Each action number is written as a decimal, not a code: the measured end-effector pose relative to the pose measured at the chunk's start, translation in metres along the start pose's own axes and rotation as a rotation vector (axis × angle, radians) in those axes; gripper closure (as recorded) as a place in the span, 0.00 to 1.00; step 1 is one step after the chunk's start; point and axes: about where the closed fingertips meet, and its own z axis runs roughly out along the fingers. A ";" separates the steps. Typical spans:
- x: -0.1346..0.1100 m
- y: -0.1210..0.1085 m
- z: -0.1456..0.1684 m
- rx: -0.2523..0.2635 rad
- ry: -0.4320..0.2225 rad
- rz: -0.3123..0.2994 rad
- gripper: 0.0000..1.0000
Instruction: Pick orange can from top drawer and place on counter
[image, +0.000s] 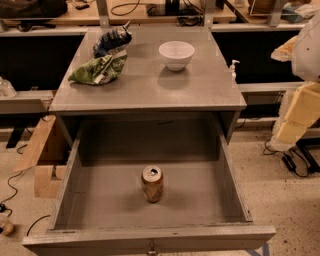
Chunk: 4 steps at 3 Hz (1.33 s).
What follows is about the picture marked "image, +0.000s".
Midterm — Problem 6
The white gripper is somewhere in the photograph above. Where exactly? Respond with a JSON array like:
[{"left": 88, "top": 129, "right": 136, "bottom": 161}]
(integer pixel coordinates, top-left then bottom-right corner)
[{"left": 270, "top": 82, "right": 320, "bottom": 151}]

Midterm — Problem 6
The orange soda can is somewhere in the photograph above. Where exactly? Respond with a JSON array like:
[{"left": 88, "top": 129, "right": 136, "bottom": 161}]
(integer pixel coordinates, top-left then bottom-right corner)
[{"left": 141, "top": 166, "right": 164, "bottom": 203}]

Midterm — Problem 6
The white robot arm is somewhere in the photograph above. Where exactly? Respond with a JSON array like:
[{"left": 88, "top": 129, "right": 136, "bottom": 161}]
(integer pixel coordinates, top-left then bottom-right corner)
[{"left": 270, "top": 12, "right": 320, "bottom": 151}]

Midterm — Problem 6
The metal drawer knob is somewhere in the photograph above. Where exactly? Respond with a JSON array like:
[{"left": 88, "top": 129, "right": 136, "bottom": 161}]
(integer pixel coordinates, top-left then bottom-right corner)
[{"left": 147, "top": 243, "right": 158, "bottom": 256}]

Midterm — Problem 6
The grey open drawer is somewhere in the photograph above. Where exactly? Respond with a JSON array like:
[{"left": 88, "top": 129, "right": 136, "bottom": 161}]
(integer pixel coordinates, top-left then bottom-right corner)
[{"left": 23, "top": 114, "right": 275, "bottom": 256}]

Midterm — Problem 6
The white pump bottle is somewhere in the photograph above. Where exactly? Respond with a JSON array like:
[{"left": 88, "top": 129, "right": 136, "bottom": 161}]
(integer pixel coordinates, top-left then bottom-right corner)
[{"left": 229, "top": 60, "right": 240, "bottom": 81}]

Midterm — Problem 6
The white ceramic bowl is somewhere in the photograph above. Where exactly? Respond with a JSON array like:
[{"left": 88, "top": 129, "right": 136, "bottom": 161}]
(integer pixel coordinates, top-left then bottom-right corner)
[{"left": 159, "top": 41, "right": 195, "bottom": 71}]

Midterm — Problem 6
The grey wooden cabinet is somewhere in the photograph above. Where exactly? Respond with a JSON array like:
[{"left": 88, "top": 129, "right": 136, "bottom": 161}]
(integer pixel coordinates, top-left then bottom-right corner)
[{"left": 50, "top": 26, "right": 246, "bottom": 139}]

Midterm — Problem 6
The blue chip bag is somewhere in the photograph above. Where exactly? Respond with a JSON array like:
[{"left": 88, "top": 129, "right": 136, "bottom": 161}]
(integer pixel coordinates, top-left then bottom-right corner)
[{"left": 93, "top": 22, "right": 132, "bottom": 58}]

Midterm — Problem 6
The green chip bag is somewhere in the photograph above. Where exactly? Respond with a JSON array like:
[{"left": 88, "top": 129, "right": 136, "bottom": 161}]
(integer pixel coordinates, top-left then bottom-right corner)
[{"left": 68, "top": 54, "right": 127, "bottom": 86}]

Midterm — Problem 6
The clear plastic container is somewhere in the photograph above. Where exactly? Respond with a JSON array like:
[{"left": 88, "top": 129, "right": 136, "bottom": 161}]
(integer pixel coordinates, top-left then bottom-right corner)
[{"left": 0, "top": 77, "right": 17, "bottom": 99}]

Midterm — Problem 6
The black bag on desk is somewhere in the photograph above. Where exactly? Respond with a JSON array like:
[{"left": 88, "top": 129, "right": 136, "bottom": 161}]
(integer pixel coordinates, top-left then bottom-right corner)
[{"left": 0, "top": 0, "right": 68, "bottom": 19}]

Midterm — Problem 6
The black coiled desk cable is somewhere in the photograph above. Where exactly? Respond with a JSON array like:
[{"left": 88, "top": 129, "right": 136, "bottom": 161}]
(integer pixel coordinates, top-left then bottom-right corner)
[{"left": 175, "top": 0, "right": 205, "bottom": 28}]

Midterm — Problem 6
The black floor cable left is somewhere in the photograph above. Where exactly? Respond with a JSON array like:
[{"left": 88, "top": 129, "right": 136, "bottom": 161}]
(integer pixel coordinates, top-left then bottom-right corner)
[{"left": 0, "top": 143, "right": 28, "bottom": 218}]

